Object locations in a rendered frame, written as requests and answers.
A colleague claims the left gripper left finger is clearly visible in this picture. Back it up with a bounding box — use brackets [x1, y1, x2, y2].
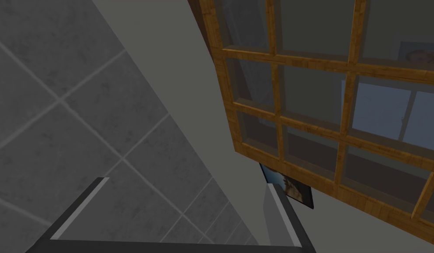
[34, 177, 110, 243]

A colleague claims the black framed wall picture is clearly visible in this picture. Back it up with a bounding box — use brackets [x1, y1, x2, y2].
[258, 163, 315, 210]

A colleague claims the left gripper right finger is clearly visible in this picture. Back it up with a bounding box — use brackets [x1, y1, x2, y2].
[262, 182, 313, 249]

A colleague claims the wooden framed glass window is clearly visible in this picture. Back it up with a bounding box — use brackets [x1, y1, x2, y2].
[198, 0, 434, 249]

